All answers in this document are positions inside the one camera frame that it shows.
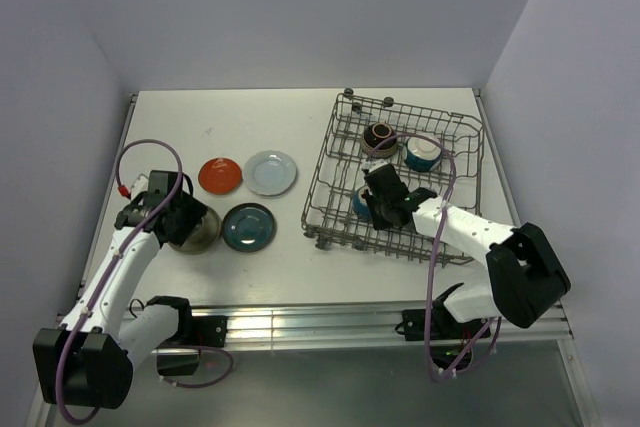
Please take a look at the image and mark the dark teal saucer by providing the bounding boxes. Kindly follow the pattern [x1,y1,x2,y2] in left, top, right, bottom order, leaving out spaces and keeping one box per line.
[221,203,277,253]

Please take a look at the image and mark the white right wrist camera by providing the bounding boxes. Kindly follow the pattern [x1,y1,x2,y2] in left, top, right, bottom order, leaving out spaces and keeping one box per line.
[362,159,388,175]

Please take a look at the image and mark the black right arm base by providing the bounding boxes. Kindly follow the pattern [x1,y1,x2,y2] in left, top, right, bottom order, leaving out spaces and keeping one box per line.
[394,308,485,370]

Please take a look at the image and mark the aluminium mounting rail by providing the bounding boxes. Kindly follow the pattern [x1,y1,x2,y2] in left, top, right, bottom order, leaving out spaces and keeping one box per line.
[54,299,574,353]

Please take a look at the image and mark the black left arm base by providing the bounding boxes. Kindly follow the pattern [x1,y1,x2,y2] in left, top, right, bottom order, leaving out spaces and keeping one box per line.
[156,315,227,377]

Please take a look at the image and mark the brown glazed bowl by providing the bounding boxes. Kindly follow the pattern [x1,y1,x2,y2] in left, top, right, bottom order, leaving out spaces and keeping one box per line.
[360,122,398,158]

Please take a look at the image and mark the grey saucer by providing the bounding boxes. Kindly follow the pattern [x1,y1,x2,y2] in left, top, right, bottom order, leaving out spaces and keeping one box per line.
[169,208,222,255]

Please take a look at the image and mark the light blue scalloped plate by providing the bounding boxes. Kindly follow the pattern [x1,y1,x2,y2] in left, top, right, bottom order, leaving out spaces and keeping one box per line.
[242,150,298,197]

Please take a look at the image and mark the grey wire dish rack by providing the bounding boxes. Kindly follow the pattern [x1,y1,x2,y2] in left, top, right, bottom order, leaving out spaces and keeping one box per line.
[301,91,485,262]

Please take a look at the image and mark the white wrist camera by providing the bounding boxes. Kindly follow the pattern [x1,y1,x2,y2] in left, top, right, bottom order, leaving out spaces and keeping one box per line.
[117,174,148,199]
[362,159,388,175]

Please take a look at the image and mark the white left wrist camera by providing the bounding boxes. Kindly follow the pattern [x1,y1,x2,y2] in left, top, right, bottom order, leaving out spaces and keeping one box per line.
[117,174,148,199]

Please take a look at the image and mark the white and teal bowl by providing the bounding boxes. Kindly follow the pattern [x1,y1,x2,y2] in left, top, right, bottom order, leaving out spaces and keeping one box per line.
[402,137,442,173]

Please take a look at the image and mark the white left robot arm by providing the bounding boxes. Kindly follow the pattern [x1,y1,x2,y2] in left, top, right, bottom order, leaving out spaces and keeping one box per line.
[33,170,208,409]

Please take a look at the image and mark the dark teal cup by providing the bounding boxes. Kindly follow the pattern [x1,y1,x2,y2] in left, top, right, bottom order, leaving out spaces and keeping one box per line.
[351,186,371,219]

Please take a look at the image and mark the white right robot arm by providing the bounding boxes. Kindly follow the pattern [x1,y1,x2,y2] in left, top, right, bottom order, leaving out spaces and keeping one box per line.
[363,161,571,337]

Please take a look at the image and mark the orange saucer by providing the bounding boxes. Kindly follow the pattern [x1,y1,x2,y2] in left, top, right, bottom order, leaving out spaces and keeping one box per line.
[198,157,242,195]

